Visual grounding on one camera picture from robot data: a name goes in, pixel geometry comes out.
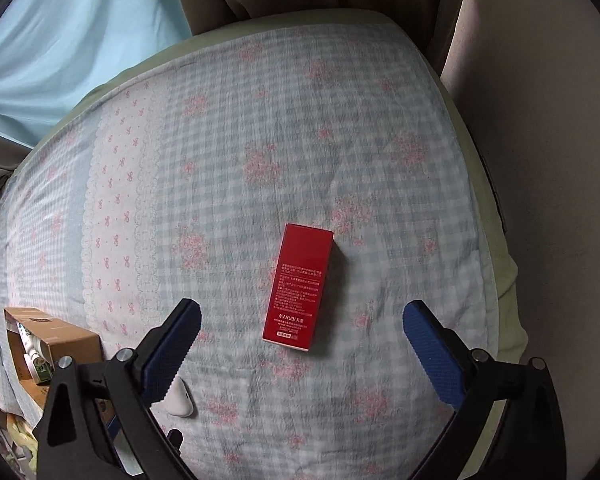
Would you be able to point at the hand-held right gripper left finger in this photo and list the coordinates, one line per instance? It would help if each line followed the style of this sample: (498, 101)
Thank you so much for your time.
(172, 352)

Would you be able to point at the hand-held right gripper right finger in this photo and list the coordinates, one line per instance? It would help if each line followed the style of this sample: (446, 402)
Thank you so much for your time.
(435, 355)

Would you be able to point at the white earbud case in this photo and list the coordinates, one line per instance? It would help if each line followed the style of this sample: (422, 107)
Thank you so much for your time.
(180, 397)

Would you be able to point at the cardboard box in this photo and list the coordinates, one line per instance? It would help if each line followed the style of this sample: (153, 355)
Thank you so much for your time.
(65, 347)

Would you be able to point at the red carton box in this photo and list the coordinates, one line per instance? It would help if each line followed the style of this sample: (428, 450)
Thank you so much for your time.
(300, 287)

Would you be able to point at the stack of yellow cloths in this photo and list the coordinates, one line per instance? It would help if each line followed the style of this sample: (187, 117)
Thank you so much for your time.
(17, 435)

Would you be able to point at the checked floral bed sheet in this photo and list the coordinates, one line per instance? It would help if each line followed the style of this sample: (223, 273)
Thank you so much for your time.
(260, 160)

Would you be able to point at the light blue hanging cloth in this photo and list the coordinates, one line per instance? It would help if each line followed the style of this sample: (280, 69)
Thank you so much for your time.
(65, 35)

